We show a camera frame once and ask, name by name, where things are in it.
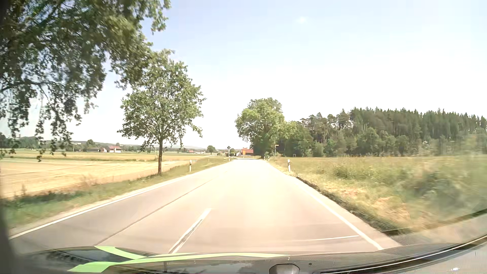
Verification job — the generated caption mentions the large broad tree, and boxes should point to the large broad tree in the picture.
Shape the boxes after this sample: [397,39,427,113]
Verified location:
[235,97,287,158]

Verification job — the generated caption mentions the grey asphalt road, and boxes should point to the grey asphalt road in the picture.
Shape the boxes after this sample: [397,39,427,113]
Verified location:
[8,158,401,255]

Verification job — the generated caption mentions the slender roadside tree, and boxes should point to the slender roadside tree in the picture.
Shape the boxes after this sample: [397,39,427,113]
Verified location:
[117,49,206,175]

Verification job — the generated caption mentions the road markings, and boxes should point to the road markings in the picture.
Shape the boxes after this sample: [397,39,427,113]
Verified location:
[9,159,384,254]

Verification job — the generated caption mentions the car's own bonnet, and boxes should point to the car's own bonnet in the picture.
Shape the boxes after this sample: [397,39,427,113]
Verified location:
[15,233,487,274]

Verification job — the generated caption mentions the dark conifer wood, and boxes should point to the dark conifer wood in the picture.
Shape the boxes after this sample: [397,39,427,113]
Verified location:
[280,107,487,158]

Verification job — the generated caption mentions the dry grass meadow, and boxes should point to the dry grass meadow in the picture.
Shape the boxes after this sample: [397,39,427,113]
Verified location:
[266,154,487,233]

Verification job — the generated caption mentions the grass verge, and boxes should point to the grass verge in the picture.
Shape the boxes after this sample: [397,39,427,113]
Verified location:
[3,157,229,230]

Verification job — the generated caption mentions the yellow grain field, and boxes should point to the yellow grain field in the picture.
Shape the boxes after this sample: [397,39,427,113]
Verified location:
[0,151,208,199]

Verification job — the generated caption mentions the large overhanging tree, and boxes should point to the large overhanging tree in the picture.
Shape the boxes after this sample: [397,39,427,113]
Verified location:
[0,0,172,160]

